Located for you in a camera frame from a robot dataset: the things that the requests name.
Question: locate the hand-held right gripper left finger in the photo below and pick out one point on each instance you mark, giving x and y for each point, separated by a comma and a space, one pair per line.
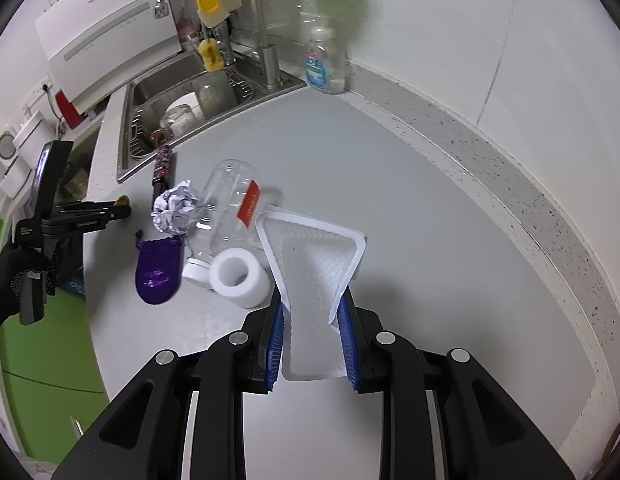
275, 342

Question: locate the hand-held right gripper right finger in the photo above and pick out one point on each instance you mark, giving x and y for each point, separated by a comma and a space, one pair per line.
349, 347

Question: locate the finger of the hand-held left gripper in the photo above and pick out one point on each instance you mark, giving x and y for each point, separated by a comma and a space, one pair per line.
97, 212

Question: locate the white foam roll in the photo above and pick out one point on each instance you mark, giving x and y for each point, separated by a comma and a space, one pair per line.
257, 287

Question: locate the white foam tray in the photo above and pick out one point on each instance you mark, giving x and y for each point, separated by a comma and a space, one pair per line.
310, 280

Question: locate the foil ball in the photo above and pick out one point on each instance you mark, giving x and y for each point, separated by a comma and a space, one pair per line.
172, 205

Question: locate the dark patterned wrapper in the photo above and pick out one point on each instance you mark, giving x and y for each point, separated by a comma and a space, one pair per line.
163, 165

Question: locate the clear plastic bottle red label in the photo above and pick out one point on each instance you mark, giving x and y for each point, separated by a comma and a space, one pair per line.
225, 195

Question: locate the person's left hand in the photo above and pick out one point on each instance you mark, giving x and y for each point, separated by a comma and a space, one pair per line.
10, 280

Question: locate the red box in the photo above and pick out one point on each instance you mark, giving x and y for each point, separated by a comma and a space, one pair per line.
69, 110

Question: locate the glass jar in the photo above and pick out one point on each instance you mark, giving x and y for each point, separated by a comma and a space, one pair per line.
177, 120

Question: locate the stainless steel sink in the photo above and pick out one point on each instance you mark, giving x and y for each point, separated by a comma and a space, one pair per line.
155, 87

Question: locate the white countertop appliance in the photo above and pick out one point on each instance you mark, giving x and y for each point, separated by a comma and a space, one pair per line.
105, 45

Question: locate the white bowl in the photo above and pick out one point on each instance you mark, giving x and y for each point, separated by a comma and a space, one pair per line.
187, 100

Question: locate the clear plastic container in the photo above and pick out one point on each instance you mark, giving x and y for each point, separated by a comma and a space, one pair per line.
215, 92

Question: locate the yellow sponge brush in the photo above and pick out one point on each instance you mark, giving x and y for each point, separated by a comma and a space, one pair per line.
211, 57

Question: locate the tall chrome faucet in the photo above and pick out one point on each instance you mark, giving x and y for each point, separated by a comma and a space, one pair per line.
267, 55

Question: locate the clear dish soap bottle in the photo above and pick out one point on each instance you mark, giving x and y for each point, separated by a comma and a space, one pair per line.
324, 67

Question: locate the white wall device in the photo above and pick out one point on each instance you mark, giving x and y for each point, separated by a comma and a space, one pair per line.
20, 155

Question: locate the white wall outlet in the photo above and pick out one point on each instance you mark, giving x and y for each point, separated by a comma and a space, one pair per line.
40, 94

